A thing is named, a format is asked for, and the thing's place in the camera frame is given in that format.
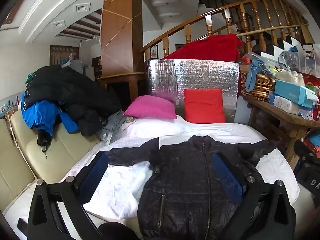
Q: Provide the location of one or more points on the wicker basket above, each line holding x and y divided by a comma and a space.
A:
264, 85

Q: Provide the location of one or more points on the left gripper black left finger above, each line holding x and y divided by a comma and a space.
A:
45, 220

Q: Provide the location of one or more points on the pink pillow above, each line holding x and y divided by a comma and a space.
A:
148, 106

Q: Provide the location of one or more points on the cream leather sofa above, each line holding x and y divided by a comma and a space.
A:
22, 159

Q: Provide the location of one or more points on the black quilted jacket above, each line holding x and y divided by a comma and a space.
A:
183, 199

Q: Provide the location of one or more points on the blue jacket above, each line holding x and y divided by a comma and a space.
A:
44, 115

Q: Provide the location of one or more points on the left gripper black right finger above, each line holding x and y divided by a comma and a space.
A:
264, 210

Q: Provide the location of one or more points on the black coat pile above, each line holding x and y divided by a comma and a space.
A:
85, 101

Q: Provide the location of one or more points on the red blanket on railing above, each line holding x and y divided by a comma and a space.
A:
215, 48

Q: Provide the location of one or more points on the wooden side table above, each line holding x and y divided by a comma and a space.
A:
275, 124

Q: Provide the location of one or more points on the light blue tissue box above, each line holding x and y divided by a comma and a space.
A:
296, 93

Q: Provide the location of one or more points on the blue cloth in basket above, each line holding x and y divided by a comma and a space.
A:
256, 67

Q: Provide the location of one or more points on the grey garment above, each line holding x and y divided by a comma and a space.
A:
112, 129

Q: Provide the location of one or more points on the wooden stair railing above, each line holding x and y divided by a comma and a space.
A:
256, 22

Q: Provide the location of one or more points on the silver foil insulation panel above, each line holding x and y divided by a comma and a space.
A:
169, 78

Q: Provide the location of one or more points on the red pillow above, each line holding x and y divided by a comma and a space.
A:
204, 106

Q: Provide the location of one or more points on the white bed sheet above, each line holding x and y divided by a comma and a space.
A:
199, 189

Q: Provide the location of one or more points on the white patterned tissue pack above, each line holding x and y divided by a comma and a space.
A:
283, 104

